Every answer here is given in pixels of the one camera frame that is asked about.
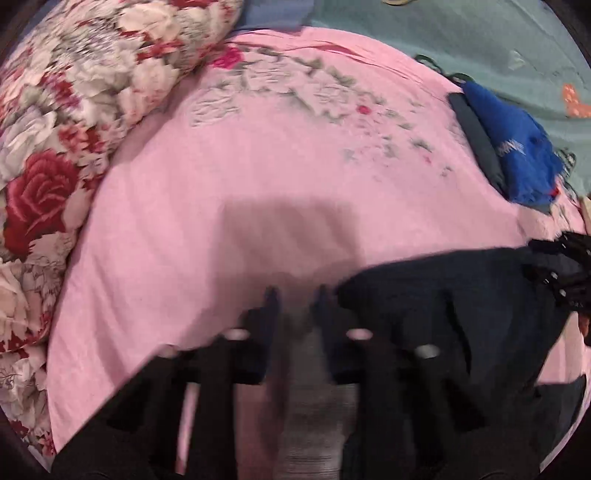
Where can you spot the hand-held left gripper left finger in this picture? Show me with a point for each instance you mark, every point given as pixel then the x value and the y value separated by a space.
pixel 272 308

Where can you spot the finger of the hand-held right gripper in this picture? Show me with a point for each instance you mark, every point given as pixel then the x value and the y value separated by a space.
pixel 565 290
pixel 561 244

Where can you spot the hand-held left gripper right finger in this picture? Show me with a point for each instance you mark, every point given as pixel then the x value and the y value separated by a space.
pixel 323 310

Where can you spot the dark navy pants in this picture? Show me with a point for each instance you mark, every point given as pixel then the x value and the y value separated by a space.
pixel 489 295

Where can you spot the blue garment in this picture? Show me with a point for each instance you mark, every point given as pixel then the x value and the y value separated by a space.
pixel 512 134

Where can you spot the dark grey folded garment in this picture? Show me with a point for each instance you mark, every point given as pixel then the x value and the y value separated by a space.
pixel 475 134

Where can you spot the pink floral bedsheet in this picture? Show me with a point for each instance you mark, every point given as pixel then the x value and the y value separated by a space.
pixel 231 161

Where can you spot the teal blanket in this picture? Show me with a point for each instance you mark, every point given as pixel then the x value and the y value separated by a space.
pixel 461 32

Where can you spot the purple blue cloth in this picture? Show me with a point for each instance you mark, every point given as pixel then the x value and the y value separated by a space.
pixel 277 13

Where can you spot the rose patterned quilt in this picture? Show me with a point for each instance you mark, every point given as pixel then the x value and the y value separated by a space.
pixel 69 92

